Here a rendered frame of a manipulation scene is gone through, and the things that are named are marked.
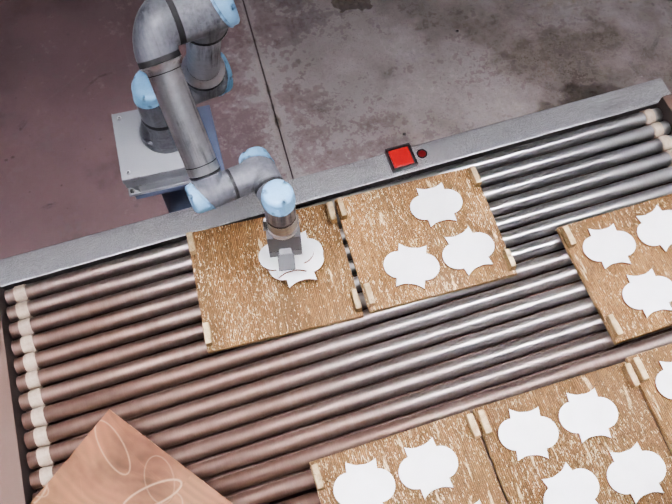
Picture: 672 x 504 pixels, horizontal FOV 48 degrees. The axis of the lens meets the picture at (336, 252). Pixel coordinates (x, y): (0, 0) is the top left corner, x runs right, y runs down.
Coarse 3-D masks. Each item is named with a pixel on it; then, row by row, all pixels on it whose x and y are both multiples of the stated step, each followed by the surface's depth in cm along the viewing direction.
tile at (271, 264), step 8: (304, 240) 200; (264, 248) 199; (304, 248) 199; (312, 248) 199; (264, 256) 198; (296, 256) 198; (304, 256) 198; (312, 256) 198; (264, 264) 197; (272, 264) 197; (296, 264) 197; (304, 264) 197; (280, 272) 196; (288, 272) 196
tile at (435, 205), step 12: (420, 192) 209; (432, 192) 209; (444, 192) 209; (456, 192) 209; (420, 204) 208; (432, 204) 208; (444, 204) 207; (456, 204) 207; (420, 216) 206; (432, 216) 206; (444, 216) 206
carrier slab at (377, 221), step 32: (384, 192) 210; (416, 192) 210; (480, 192) 210; (352, 224) 206; (384, 224) 206; (416, 224) 206; (448, 224) 206; (480, 224) 206; (352, 256) 202; (384, 256) 201; (384, 288) 197; (416, 288) 197; (448, 288) 197
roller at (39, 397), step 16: (544, 240) 205; (560, 240) 205; (528, 256) 204; (176, 352) 192; (192, 352) 192; (112, 368) 190; (128, 368) 190; (144, 368) 190; (160, 368) 191; (64, 384) 188; (80, 384) 188; (96, 384) 189; (32, 400) 186; (48, 400) 187
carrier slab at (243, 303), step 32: (256, 224) 206; (320, 224) 206; (192, 256) 202; (224, 256) 202; (256, 256) 202; (224, 288) 198; (256, 288) 198; (288, 288) 197; (320, 288) 197; (352, 288) 197; (224, 320) 194; (256, 320) 194; (288, 320) 194; (320, 320) 193
